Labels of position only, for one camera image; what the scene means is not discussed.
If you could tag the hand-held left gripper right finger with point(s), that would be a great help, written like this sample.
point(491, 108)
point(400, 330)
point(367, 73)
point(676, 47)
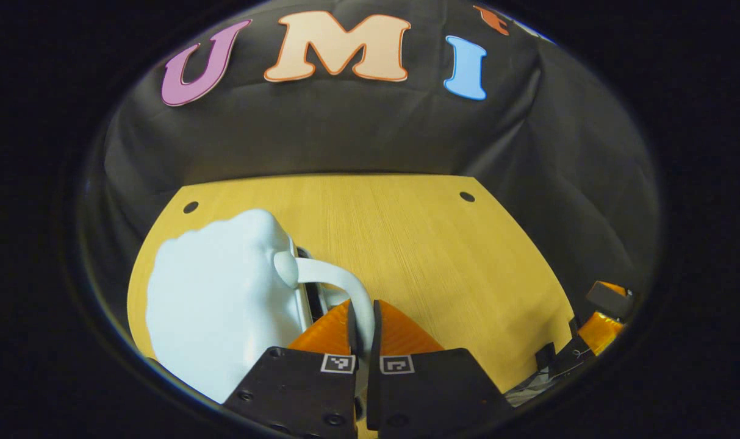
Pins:
point(374, 335)

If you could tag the small pale blue suitcase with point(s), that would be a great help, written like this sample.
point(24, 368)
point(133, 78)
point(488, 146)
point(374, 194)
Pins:
point(223, 292)

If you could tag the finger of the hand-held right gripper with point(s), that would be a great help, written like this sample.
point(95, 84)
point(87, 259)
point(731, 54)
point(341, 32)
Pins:
point(601, 332)
point(565, 356)

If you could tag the black backdrop cloth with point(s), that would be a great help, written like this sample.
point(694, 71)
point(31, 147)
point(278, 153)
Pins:
point(357, 128)

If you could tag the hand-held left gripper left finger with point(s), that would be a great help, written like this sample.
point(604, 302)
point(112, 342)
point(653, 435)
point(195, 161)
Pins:
point(352, 341)

